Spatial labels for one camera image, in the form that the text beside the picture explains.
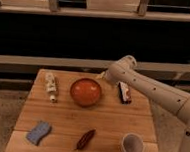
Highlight orange ceramic bowl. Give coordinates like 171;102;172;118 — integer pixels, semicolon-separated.
70;78;102;107

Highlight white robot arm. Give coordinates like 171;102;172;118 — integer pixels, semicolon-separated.
97;55;190;152

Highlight white plastic bottle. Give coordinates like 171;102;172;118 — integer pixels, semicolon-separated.
45;72;57;103

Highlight dark red chili pepper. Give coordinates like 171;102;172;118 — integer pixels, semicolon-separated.
75;129;96;150

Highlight blue sponge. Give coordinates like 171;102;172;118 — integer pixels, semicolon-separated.
26;121;52;146

